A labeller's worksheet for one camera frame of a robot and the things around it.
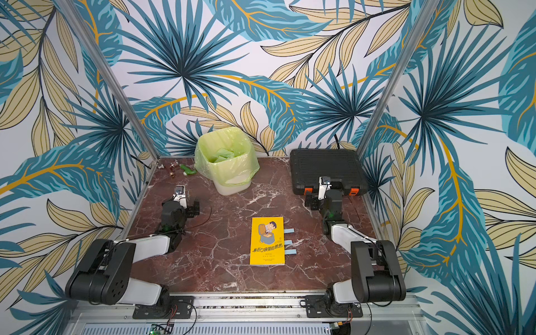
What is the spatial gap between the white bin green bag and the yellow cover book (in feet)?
0.62

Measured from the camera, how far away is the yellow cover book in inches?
33.6

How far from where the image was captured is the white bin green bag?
2.83 ft
